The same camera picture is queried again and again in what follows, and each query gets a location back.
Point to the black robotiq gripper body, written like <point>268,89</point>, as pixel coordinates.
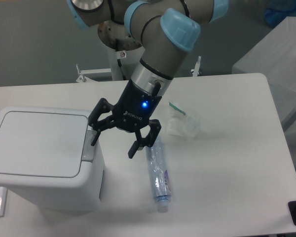
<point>135,107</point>

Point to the white plastic trash can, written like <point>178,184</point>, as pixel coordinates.
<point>48,156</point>

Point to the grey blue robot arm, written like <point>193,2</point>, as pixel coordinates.
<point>88,13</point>

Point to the crumpled clear plastic wrapper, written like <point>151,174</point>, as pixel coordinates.
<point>181,121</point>

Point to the crushed clear plastic bottle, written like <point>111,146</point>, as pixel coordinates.
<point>158,176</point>

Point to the blue object in background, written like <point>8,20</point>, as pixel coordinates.
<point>278,10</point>

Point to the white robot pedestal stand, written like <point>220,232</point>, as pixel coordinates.
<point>116,61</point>

